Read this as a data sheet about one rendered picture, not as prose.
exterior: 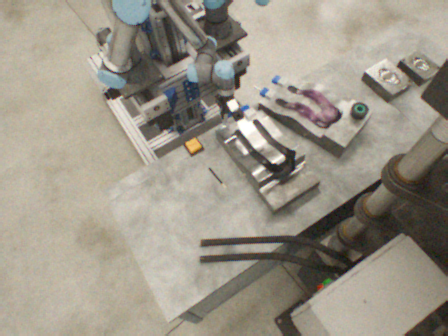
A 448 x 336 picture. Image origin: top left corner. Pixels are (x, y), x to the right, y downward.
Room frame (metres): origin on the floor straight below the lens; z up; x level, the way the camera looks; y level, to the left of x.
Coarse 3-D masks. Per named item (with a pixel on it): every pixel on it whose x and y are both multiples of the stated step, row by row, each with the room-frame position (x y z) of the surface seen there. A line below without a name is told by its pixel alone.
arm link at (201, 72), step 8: (200, 56) 1.07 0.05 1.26; (208, 56) 1.07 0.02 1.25; (192, 64) 1.04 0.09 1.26; (200, 64) 1.03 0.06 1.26; (208, 64) 1.03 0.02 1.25; (192, 72) 1.00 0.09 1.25; (200, 72) 0.99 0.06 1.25; (208, 72) 0.99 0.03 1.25; (192, 80) 0.99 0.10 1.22; (200, 80) 0.98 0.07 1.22; (208, 80) 0.97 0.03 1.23
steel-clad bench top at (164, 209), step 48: (384, 48) 1.42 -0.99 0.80; (432, 48) 1.37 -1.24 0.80; (384, 144) 0.80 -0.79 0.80; (144, 192) 0.70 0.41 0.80; (192, 192) 0.67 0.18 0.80; (240, 192) 0.64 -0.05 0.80; (336, 192) 0.58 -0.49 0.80; (144, 240) 0.46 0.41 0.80; (192, 240) 0.43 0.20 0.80; (192, 288) 0.23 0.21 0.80
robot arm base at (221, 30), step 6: (228, 18) 1.45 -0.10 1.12; (204, 24) 1.47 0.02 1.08; (210, 24) 1.42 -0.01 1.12; (216, 24) 1.41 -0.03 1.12; (222, 24) 1.41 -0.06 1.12; (228, 24) 1.43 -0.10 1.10; (204, 30) 1.45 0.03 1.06; (210, 30) 1.42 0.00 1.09; (216, 30) 1.41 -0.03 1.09; (222, 30) 1.41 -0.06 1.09; (228, 30) 1.42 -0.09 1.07; (216, 36) 1.40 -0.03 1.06; (222, 36) 1.40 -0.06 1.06; (228, 36) 1.41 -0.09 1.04
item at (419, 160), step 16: (432, 128) 0.33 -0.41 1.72; (416, 144) 0.34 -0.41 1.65; (432, 144) 0.31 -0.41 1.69; (416, 160) 0.31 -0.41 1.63; (432, 160) 0.30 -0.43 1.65; (416, 176) 0.30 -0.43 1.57; (384, 192) 0.32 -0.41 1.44; (368, 208) 0.32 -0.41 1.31; (384, 208) 0.30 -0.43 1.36; (352, 224) 0.32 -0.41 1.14; (336, 240) 0.33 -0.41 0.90
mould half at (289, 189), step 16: (256, 112) 1.02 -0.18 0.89; (224, 128) 0.95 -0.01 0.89; (240, 128) 0.94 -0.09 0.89; (272, 128) 0.92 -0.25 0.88; (224, 144) 0.88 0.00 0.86; (240, 144) 0.85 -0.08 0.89; (256, 144) 0.84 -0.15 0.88; (288, 144) 0.80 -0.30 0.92; (240, 160) 0.76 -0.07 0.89; (256, 160) 0.74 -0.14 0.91; (272, 160) 0.72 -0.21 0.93; (304, 160) 0.72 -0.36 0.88; (256, 176) 0.65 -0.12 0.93; (272, 176) 0.65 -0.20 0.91; (288, 176) 0.66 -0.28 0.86; (304, 176) 0.65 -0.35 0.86; (272, 192) 0.59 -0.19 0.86; (288, 192) 0.58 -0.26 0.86; (304, 192) 0.58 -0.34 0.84; (272, 208) 0.52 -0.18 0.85
